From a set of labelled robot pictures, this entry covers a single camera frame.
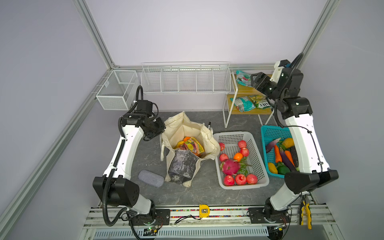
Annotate teal pink snack bag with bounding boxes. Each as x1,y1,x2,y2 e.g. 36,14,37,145
236,71,252,87

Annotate orange pink snack bag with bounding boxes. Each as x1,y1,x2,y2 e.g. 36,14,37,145
177,137,205,157

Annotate beige canvas grocery bag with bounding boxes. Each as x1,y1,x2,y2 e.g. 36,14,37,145
160,112,221,188

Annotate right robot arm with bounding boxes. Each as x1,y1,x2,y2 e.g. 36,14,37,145
251,59,339,216

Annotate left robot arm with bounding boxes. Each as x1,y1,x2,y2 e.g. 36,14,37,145
93,100,166,218

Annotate green Fox's candy bag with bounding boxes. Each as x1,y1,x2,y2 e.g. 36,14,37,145
249,95,271,110

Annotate white and wood shelf rack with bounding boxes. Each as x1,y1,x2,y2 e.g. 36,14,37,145
222,71,275,128

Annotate small white mesh basket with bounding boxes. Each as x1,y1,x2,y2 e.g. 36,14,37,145
96,70,140,111

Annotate grey fabric glasses case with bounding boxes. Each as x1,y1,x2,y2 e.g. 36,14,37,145
138,170,165,188

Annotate teal plastic basket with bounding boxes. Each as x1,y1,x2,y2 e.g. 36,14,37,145
261,126,292,179

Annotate red apple far right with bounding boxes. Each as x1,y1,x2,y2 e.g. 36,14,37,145
238,140,247,149

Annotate red apple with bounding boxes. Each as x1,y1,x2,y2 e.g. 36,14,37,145
219,154,229,162
239,148,250,157
219,143,225,151
223,175,235,187
235,174,247,186
238,140,247,149

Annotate white plastic basket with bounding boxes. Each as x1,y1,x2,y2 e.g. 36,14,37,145
214,131,270,190

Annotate yellow lemon in teal basket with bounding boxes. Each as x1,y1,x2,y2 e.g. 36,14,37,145
282,138,295,150

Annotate red apple far left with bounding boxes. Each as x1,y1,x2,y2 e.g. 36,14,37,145
219,143,225,151

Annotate red apple middle right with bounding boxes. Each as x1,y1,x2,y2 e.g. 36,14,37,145
239,148,250,157

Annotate red apple middle left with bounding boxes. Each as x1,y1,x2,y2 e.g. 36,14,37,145
219,154,229,162

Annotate orange carrot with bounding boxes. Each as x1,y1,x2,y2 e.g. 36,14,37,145
285,151,296,167

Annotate dark green cucumber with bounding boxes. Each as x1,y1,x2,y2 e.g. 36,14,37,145
290,146,299,168

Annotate pink dragon fruit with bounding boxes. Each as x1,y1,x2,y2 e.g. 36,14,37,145
220,160,241,176

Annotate yellow pepper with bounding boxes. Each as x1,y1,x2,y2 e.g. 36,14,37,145
268,163,279,174

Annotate purple eggplant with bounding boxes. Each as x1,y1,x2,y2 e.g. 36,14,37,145
279,148,297,172

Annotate green bell pepper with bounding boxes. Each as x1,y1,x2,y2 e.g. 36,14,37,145
276,162,291,176

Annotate red apple near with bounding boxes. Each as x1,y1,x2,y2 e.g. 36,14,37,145
223,175,235,187

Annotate yellow tape measure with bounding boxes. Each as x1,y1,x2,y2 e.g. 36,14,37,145
199,204,210,219

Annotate long white wire basket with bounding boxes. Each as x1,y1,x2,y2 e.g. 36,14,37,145
141,62,232,94

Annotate black corrugated cable conduit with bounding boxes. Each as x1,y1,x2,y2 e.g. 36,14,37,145
101,169,128,227

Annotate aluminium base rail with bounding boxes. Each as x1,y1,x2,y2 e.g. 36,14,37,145
80,203,343,240

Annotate yellow handled pliers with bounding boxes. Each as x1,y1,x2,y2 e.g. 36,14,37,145
299,195,313,230

